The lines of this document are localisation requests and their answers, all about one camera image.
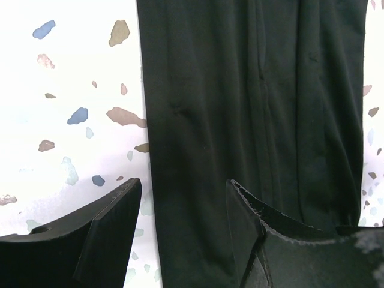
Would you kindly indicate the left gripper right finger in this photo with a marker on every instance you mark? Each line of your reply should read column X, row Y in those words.
column 273, row 250

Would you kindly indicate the black t-shirt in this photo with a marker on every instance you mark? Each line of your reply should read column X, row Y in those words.
column 266, row 93

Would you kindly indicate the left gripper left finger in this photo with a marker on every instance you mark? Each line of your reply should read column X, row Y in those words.
column 89, row 247

